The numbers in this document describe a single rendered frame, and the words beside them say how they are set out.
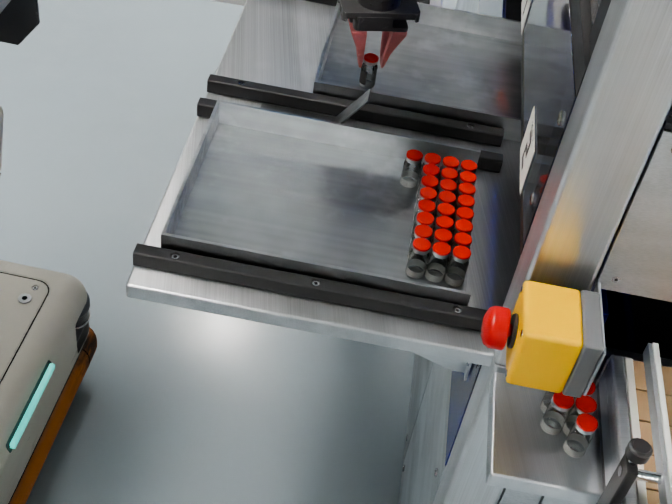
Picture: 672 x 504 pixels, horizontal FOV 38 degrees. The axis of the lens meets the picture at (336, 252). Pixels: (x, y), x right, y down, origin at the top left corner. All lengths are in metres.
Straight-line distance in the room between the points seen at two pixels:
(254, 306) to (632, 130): 0.44
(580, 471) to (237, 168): 0.54
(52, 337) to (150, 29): 1.50
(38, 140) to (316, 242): 1.65
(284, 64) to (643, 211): 0.67
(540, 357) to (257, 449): 1.18
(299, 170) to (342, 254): 0.15
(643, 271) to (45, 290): 1.23
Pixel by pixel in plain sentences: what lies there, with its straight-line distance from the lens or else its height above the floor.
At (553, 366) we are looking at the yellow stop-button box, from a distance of 0.91.
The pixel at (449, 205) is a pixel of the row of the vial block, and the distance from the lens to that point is 1.15.
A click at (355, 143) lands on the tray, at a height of 0.89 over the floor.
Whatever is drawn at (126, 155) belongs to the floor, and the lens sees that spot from 2.64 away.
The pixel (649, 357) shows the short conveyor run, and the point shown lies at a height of 0.97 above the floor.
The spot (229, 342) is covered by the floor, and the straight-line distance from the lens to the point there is 2.18.
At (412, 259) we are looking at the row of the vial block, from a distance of 1.09.
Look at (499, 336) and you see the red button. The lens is 0.91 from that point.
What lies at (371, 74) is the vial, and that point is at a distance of 1.37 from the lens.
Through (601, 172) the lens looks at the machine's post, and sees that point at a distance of 0.88.
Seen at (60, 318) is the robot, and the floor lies 0.27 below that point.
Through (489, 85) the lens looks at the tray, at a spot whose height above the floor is 0.88.
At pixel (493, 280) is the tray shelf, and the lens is 1.14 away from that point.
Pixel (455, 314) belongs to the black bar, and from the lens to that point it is 1.06.
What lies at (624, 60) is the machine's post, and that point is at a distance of 0.82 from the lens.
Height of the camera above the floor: 1.66
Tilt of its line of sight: 43 degrees down
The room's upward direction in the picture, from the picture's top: 10 degrees clockwise
